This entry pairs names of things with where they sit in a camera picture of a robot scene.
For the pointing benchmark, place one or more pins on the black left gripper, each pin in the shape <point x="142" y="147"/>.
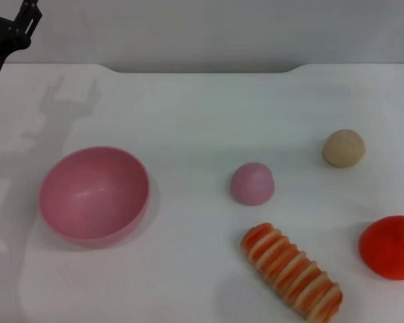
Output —
<point x="0" y="40"/>

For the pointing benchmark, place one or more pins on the pink plastic bowl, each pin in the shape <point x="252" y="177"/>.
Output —
<point x="94" y="198"/>

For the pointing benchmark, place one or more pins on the pink toy peach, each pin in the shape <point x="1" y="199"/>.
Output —
<point x="252" y="184"/>

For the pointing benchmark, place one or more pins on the beige round toy bun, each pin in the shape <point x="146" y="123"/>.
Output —
<point x="343" y="148"/>

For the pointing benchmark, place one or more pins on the orange striped toy bread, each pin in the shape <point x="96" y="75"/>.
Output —
<point x="289" y="272"/>

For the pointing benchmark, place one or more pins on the red orange toy tomato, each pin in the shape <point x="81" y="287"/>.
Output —
<point x="388" y="249"/>

